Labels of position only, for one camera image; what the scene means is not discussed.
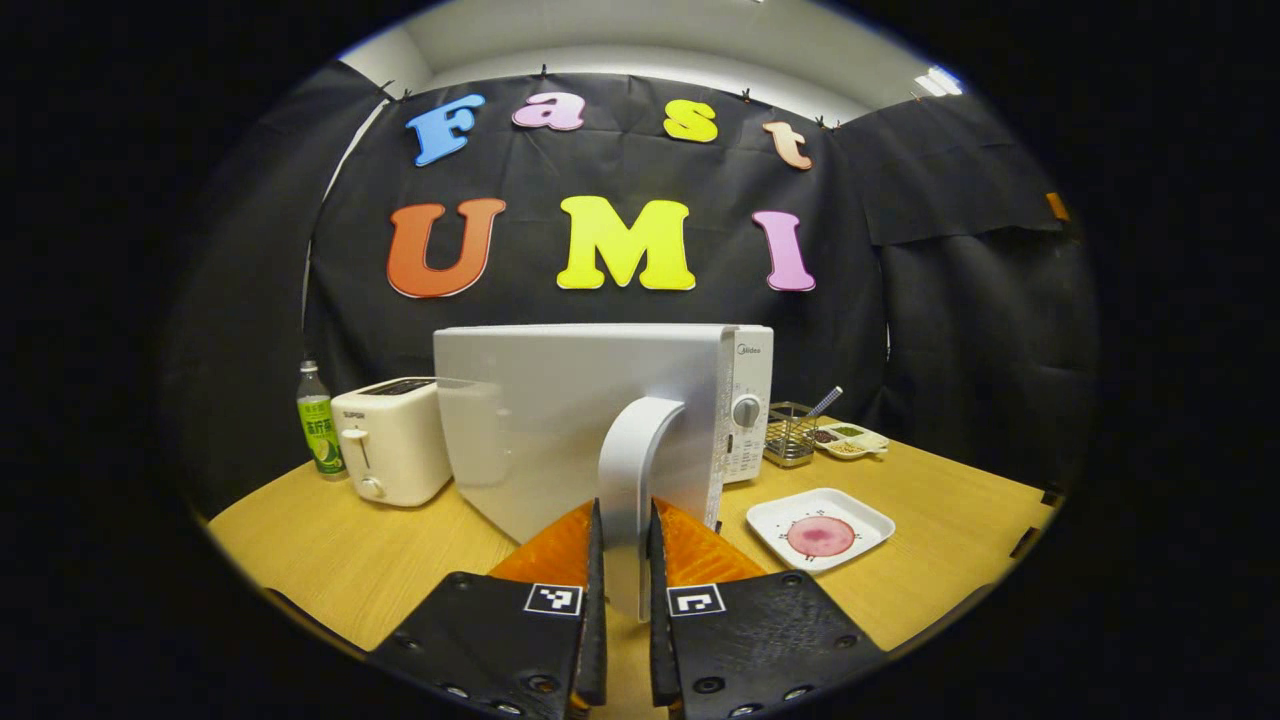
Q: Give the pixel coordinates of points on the white square plate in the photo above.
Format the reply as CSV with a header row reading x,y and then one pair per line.
x,y
862,515

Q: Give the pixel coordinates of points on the green drink bottle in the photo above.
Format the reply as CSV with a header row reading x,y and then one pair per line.
x,y
320,430

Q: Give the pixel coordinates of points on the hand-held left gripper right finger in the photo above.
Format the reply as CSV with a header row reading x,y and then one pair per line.
x,y
660,650

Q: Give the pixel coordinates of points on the black backdrop cloth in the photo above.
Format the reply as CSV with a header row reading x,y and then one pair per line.
x,y
520,170

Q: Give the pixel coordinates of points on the metal spoon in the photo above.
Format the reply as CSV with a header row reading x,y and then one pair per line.
x,y
828,400

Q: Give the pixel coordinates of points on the pink round food slice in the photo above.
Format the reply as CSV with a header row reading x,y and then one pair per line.
x,y
820,537

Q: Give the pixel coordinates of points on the cream toaster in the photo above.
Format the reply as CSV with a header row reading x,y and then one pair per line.
x,y
395,450

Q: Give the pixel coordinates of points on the small ceiling light panel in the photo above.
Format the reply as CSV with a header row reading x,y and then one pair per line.
x,y
938,82

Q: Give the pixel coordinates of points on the white microwave oven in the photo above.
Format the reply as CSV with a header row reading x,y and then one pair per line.
x,y
560,420

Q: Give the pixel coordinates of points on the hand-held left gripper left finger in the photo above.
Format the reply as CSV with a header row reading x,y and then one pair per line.
x,y
594,650

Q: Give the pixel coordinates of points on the divided seasoning dish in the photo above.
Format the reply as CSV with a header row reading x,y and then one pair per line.
x,y
862,440

